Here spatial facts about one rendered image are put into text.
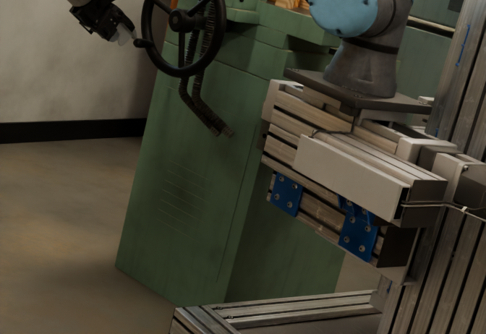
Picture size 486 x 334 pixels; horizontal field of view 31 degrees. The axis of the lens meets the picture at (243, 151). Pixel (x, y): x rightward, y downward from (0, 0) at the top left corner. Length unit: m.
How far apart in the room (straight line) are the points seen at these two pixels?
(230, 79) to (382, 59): 0.71
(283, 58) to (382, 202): 0.84
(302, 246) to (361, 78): 0.98
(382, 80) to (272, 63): 0.58
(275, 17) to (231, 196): 0.49
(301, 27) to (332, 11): 0.62
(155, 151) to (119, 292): 0.42
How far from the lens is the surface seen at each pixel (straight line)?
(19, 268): 2.63
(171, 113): 2.53
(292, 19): 2.27
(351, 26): 1.63
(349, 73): 1.76
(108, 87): 4.06
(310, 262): 2.72
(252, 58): 2.34
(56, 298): 2.48
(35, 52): 3.73
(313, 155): 1.64
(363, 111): 1.73
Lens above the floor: 1.07
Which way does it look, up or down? 14 degrees down
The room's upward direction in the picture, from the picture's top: 14 degrees clockwise
